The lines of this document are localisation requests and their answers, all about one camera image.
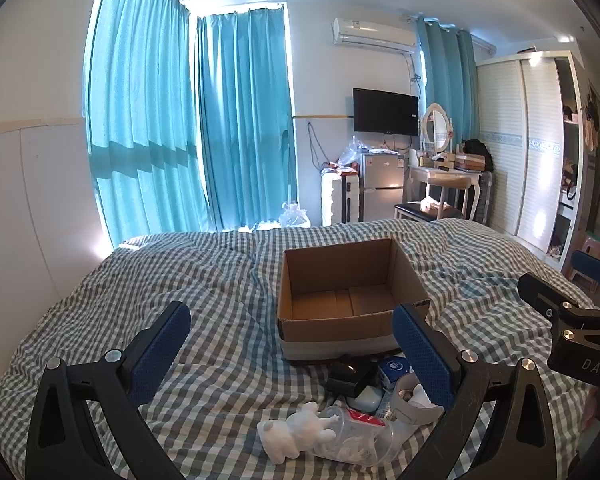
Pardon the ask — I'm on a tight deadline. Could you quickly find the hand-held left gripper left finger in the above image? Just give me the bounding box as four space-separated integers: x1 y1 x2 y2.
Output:
25 301 192 480

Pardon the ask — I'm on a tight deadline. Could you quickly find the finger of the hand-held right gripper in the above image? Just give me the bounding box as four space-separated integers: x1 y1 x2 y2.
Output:
517 272 589 329
571 250 600 295

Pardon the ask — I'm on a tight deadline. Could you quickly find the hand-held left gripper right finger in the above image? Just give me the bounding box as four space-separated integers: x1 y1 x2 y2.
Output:
391 302 578 480

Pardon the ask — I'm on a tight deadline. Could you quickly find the blue and white tin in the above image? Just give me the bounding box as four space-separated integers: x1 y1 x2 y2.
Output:
377 355 416 391

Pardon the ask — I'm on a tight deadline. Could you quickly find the white earbud case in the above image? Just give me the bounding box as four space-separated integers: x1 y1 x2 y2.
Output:
346 385 384 410

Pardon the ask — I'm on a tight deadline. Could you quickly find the small black box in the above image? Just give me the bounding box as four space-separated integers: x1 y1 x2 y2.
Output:
326 357 379 397

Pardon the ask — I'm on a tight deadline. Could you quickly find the cardboard box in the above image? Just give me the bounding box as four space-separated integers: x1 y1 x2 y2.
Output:
276 238 432 363

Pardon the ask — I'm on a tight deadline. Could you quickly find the clear plastic cup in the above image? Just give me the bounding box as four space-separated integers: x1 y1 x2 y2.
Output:
310 406 411 464

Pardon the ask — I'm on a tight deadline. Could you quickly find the white bear figurine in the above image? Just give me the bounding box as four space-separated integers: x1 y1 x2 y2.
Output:
257 401 337 463

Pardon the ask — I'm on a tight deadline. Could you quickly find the pink plastic stool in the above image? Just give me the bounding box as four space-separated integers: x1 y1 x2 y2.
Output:
567 232 600 282

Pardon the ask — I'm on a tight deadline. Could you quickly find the grey checked blanket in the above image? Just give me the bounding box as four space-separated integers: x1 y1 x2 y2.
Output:
0 217 600 480

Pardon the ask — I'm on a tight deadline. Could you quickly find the white sliding wardrobe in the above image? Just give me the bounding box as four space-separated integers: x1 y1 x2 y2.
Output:
475 51 589 272

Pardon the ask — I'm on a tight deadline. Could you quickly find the black cushioned bench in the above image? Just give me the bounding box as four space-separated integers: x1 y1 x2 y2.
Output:
394 201 464 222

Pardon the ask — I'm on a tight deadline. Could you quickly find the black bag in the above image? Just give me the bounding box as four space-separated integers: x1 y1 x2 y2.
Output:
460 139 495 171

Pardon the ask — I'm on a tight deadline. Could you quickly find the white vanity table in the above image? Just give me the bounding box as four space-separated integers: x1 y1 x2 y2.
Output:
405 162 484 221

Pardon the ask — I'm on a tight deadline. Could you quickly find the silver mini fridge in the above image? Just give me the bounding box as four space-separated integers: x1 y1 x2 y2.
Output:
360 152 407 222

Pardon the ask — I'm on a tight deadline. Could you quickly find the white ribbed suitcase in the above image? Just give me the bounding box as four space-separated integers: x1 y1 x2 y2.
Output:
321 170 363 227

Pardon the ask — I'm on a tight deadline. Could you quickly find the white oval mirror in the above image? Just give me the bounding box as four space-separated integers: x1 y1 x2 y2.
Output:
421 102 454 154

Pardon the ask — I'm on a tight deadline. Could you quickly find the crumpled clear plastic bag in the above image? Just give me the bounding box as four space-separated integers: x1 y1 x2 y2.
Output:
337 135 372 169

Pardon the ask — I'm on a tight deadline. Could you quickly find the wide teal curtain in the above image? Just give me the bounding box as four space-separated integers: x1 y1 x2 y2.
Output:
82 0 207 247

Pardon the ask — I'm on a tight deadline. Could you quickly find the narrow teal curtain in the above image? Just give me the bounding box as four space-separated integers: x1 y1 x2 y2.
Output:
196 7 299 232

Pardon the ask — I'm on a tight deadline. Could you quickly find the short teal curtain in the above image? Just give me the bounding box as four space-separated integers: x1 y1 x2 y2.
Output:
414 15 481 152

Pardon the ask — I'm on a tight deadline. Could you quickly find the white air conditioner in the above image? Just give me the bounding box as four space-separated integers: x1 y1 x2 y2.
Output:
332 16 417 55

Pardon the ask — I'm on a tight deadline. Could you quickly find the black wall cable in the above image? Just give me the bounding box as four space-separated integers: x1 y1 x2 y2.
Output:
307 121 332 167

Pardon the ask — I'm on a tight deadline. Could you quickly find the black wall television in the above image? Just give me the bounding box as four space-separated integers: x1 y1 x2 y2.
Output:
352 87 421 137

